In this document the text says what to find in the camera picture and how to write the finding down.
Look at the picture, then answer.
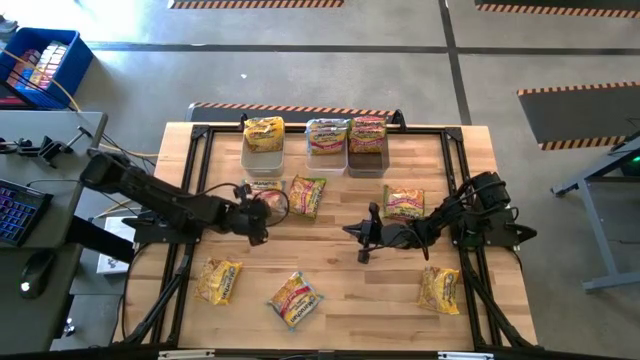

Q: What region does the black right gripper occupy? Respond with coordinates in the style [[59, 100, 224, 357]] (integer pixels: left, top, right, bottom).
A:
[[342, 202, 424, 265]]

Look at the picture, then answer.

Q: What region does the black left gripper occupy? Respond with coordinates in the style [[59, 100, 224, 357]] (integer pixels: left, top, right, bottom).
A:
[[222, 183, 275, 247]]

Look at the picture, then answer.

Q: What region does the yellow chicken ramen pack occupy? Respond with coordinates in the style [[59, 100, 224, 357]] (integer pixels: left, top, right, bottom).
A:
[[417, 265, 461, 316], [243, 179, 287, 214], [244, 116, 285, 132], [243, 125, 286, 154], [193, 257, 244, 306]]

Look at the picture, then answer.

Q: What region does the blue beef ramen pack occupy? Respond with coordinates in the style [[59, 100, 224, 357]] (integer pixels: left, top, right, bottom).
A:
[[307, 125, 350, 155], [267, 271, 325, 331], [305, 118, 350, 131]]

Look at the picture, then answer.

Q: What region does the beige plastic bin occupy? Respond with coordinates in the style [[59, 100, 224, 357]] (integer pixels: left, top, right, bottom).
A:
[[240, 127, 286, 178]]

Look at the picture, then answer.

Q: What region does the grey plastic bin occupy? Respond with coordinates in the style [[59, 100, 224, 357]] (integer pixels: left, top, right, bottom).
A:
[[347, 127, 391, 179]]

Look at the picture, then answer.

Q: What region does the white plastic bin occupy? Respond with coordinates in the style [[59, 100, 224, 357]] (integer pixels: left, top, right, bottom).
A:
[[304, 127, 350, 176]]

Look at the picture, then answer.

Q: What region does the hazard-striped black floor mat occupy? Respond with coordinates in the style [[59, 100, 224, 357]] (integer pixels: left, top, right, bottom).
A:
[[187, 101, 407, 125], [167, 0, 346, 10], [516, 81, 640, 152], [473, 0, 640, 20]]

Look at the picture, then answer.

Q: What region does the white box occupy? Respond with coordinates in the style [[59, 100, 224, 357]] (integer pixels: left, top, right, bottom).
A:
[[96, 215, 137, 276]]

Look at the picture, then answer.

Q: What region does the white strip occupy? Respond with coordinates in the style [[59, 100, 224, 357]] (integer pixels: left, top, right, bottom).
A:
[[437, 351, 495, 360], [158, 349, 216, 360]]

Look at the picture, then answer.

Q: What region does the black bar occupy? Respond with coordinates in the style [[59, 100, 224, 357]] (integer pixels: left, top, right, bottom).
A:
[[64, 214, 137, 265]]

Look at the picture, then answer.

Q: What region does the black desk clamp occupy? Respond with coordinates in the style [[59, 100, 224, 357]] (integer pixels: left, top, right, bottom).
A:
[[0, 125, 95, 170]]

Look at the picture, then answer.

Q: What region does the grey metal table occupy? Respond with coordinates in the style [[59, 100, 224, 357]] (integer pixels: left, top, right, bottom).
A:
[[551, 134, 640, 295]]

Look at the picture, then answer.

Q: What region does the black computer mouse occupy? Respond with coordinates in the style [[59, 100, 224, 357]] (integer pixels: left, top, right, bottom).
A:
[[19, 249, 57, 300]]

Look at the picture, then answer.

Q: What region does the blue plastic crate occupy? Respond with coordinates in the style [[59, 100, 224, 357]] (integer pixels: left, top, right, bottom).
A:
[[0, 27, 95, 110]]

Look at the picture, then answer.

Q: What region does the backlit black keyboard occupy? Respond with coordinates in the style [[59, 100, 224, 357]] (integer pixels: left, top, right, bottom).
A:
[[0, 178, 55, 248]]

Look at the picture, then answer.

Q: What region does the colourful box stack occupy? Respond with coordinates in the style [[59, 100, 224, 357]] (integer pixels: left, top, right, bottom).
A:
[[7, 40, 70, 91]]

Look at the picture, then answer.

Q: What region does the grey desk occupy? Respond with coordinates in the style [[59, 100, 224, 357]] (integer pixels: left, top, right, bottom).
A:
[[0, 110, 109, 354]]

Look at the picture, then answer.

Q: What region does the black device green light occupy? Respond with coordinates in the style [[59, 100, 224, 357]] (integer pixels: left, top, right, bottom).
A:
[[619, 149, 640, 179]]

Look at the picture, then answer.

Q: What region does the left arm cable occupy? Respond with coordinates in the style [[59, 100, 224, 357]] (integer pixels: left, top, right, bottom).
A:
[[202, 182, 291, 229]]

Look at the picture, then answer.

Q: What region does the black aluminium table frame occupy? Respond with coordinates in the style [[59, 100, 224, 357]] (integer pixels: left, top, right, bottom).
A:
[[112, 109, 539, 360]]

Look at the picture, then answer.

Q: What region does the yellow cable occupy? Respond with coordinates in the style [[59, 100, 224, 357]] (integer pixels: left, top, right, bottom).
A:
[[0, 48, 160, 220]]

